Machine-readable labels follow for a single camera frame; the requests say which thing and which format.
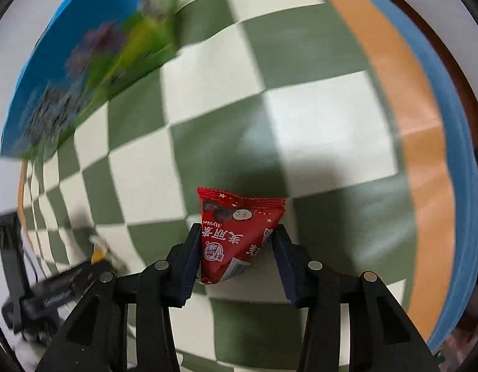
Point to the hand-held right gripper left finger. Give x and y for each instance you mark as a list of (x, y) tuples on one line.
[(184, 267)]

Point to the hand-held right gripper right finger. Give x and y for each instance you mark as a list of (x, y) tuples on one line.
[(287, 271)]

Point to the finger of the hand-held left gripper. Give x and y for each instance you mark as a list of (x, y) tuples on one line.
[(64, 283)]

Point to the clear packet with brown egg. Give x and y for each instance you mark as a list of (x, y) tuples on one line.
[(99, 254)]

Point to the red starred snack packet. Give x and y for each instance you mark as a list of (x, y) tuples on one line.
[(231, 248)]

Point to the green white checkered mat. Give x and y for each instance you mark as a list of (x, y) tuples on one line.
[(285, 104)]

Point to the blue and green carton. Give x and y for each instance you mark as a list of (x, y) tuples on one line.
[(72, 77)]

